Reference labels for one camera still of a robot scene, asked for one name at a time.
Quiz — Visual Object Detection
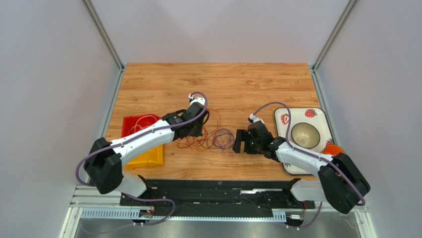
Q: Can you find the red cable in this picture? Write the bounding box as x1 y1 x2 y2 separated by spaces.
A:
175 130 211 152

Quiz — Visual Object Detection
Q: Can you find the pink cable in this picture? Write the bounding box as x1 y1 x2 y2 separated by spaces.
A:
211 132 236 154

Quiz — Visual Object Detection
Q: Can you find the blue cable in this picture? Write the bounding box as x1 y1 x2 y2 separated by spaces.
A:
208 128 235 151

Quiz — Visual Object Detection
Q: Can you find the white cable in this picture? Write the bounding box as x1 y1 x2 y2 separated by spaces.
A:
127 114 162 135

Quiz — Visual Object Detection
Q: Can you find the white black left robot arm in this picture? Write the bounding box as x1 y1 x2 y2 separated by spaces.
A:
75 92 208 197

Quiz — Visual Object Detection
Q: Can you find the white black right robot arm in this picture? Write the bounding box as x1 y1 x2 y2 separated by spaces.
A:
232 115 371 214

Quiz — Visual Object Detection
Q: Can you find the beige ceramic bowl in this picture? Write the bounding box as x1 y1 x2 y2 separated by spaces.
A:
291 122 320 149

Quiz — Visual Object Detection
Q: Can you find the yellow plastic bin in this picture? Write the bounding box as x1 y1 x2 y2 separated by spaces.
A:
125 145 164 170

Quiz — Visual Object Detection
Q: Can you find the strawberry pattern tray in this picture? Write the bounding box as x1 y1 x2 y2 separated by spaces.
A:
274 107 334 176

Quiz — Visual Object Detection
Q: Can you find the red plastic bin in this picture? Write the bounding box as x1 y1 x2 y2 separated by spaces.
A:
121 114 161 137

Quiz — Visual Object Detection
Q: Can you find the orange round object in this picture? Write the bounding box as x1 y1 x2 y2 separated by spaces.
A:
321 144 345 156

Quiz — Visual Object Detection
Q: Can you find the purple right arm hose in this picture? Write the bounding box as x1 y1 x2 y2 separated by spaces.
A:
252 101 367 230

